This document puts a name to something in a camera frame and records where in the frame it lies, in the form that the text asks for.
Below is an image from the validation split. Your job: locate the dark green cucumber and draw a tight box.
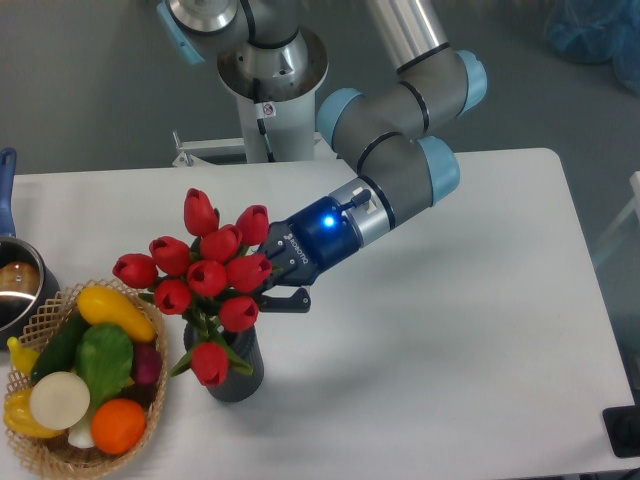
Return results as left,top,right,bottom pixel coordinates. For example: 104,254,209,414
30,311,90,384

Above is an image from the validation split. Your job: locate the purple red onion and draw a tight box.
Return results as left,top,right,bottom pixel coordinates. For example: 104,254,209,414
131,344,163,385

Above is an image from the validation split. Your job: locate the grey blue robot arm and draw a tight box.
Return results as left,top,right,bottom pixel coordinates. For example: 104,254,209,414
157,1,487,312

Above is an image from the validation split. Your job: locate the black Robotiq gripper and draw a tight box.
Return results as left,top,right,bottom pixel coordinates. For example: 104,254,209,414
257,197,361,313

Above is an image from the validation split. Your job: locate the black device at edge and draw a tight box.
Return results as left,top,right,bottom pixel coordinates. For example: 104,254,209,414
602,405,639,458

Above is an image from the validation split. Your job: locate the yellow bell pepper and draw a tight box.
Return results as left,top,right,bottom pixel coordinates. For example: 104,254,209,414
4,388,65,439

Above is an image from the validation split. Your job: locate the orange fruit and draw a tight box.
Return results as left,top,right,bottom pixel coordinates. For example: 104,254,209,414
91,398,146,455

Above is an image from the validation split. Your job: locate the yellow squash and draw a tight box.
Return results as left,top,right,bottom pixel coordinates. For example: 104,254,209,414
76,285,156,343

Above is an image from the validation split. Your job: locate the green lettuce leaf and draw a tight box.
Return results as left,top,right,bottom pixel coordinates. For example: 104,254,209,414
75,323,133,414

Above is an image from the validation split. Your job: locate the blue plastic bag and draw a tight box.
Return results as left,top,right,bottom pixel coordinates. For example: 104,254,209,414
544,1,639,94

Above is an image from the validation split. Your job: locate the red tulip bouquet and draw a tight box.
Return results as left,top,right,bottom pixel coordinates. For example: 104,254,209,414
113,188,273,374

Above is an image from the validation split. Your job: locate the dark blue saucepan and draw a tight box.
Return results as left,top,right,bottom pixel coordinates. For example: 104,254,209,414
1,147,59,352

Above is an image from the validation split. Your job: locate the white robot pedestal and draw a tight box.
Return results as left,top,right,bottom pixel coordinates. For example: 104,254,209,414
173,26,328,166

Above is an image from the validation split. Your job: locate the dark grey ribbed vase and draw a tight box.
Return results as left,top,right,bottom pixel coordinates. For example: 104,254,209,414
183,325,264,403

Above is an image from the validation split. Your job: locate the white round radish slice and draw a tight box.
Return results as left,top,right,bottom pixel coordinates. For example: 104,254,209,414
29,371,90,430

